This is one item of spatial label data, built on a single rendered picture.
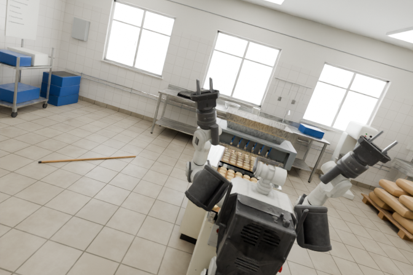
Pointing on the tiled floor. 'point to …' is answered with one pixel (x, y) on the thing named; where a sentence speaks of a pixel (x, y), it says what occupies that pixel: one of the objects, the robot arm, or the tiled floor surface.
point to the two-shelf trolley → (19, 82)
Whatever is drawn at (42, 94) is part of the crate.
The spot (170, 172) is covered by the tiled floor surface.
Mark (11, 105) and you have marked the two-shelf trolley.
